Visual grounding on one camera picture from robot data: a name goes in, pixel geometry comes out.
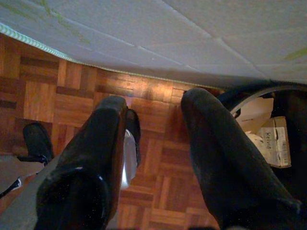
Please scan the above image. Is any white printed cardboard box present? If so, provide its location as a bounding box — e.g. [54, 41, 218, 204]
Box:
[255, 116, 292, 168]

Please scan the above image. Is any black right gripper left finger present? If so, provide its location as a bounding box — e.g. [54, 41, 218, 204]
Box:
[35, 95, 128, 230]

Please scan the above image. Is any brown cardboard piece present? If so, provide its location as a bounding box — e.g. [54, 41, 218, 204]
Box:
[236, 97, 274, 135]

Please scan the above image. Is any white quilted green-trim mattress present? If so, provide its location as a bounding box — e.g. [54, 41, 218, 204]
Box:
[0, 0, 307, 90]

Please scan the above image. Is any black round waste bin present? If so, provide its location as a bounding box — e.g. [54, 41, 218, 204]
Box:
[217, 80, 307, 209]

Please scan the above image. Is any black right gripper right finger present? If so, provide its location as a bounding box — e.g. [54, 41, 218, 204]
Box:
[181, 88, 303, 230]

